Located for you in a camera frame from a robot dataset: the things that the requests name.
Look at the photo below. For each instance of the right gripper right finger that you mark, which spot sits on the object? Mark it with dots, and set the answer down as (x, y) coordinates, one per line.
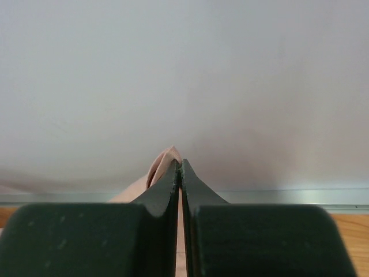
(224, 239)

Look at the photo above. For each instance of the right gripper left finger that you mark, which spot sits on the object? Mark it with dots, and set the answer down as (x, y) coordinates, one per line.
(92, 242)

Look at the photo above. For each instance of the pink printed t shirt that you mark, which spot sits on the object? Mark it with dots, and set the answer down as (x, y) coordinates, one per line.
(161, 170)

